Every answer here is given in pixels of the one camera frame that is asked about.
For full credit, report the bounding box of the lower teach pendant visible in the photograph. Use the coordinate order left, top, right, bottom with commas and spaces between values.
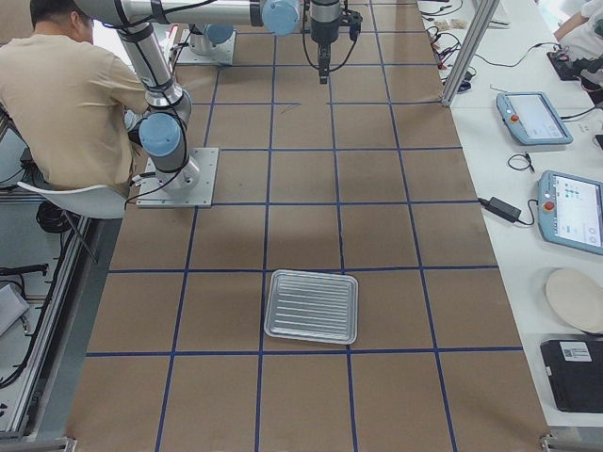
538, 170, 602, 255

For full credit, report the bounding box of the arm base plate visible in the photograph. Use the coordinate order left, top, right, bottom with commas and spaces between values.
135, 148, 220, 208
175, 25, 236, 66

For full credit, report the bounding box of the beige round plate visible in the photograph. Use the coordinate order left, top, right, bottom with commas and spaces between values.
546, 268, 602, 334

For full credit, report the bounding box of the black flat case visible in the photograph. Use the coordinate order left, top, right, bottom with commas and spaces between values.
540, 340, 602, 413

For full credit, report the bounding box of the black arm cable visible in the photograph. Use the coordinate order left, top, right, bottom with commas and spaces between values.
301, 0, 362, 74

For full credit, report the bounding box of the person in beige shirt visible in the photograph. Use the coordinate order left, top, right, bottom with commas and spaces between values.
1, 1, 148, 195

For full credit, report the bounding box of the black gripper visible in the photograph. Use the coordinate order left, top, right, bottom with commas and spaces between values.
310, 18, 339, 84

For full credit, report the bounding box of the teach pendant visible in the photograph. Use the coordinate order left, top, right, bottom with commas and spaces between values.
538, 170, 602, 255
496, 91, 573, 146

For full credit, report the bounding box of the aluminium frame post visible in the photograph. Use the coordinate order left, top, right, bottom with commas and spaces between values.
441, 0, 499, 106

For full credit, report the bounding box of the upper teach pendant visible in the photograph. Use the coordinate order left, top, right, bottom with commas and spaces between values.
496, 91, 573, 146

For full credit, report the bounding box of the white plastic chair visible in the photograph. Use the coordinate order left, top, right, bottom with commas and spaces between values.
17, 182, 126, 219

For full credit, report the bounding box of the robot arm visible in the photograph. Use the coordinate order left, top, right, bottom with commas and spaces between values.
188, 24, 235, 56
77, 1, 362, 191

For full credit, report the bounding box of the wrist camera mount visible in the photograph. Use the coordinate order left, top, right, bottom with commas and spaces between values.
341, 8, 363, 42

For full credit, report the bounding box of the black power adapter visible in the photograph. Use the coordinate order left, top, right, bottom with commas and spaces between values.
478, 197, 521, 223

